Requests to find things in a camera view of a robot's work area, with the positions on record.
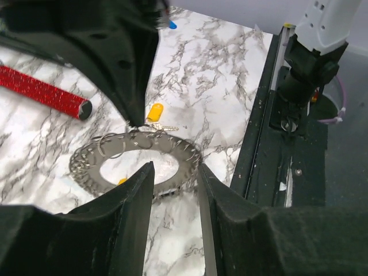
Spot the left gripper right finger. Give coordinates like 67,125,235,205
198,164,367,275

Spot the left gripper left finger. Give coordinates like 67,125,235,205
1,162,155,275

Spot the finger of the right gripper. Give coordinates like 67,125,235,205
1,0,160,127

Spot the yellow capped key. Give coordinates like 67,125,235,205
118,178,128,185
145,103,179,132

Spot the blue capped key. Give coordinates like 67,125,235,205
169,21,177,29

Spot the red glitter microphone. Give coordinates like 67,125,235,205
1,65,93,121

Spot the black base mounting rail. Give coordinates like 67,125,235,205
230,25,328,207

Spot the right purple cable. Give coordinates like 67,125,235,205
317,75,348,125

